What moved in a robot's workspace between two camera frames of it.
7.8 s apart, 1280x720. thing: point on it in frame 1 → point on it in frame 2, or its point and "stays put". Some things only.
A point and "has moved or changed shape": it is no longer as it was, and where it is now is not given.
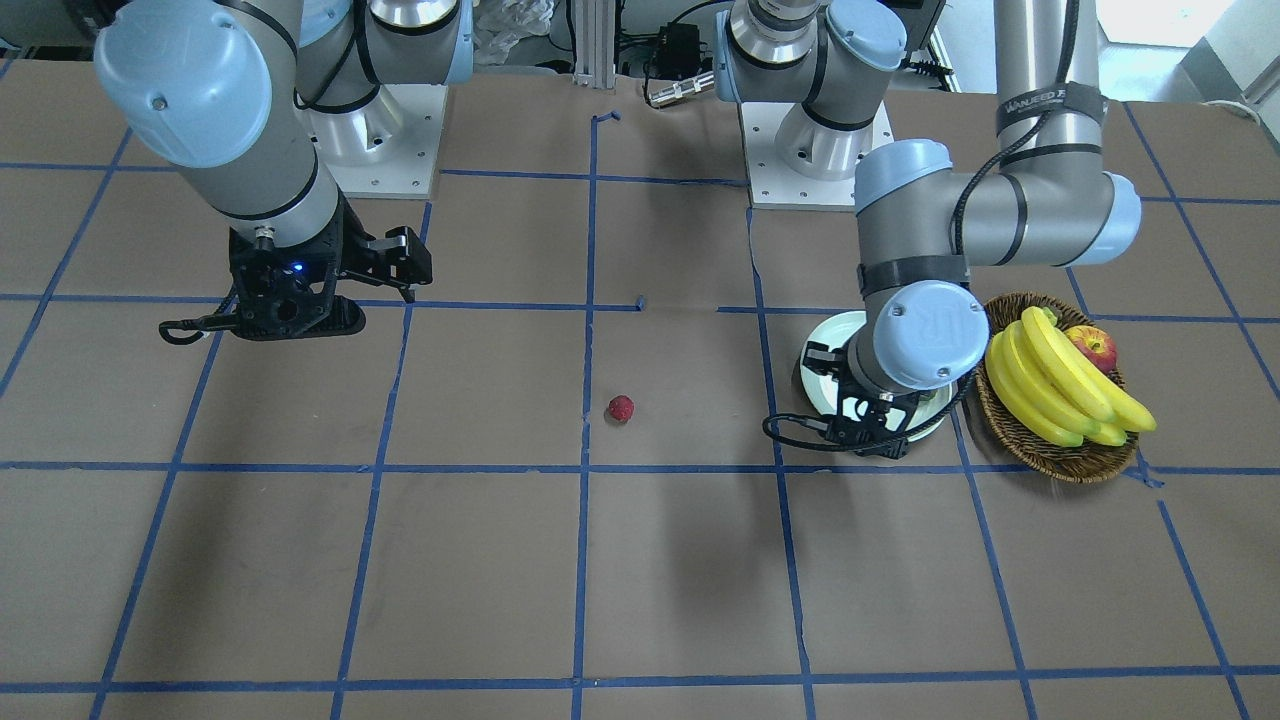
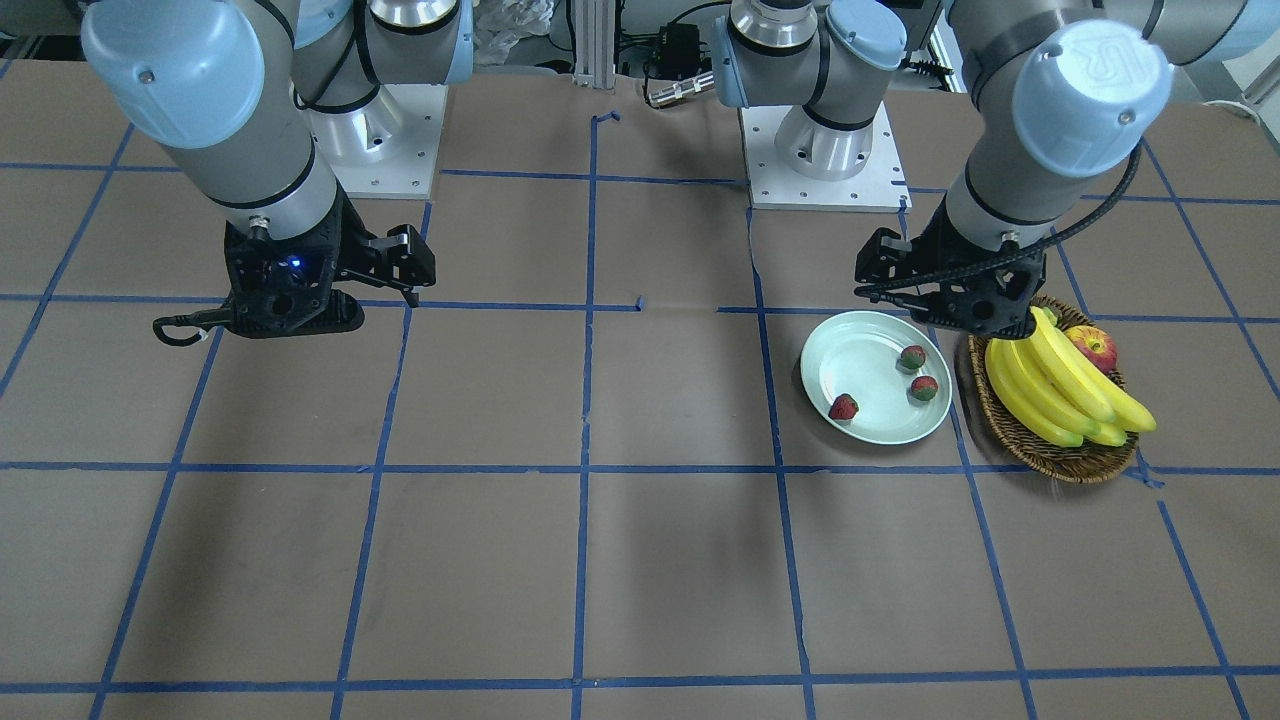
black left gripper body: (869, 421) → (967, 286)
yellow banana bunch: (1047, 387) stays put
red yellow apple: (1097, 345) stays put
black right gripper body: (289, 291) stays put
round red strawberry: (621, 408) has moved or changed shape
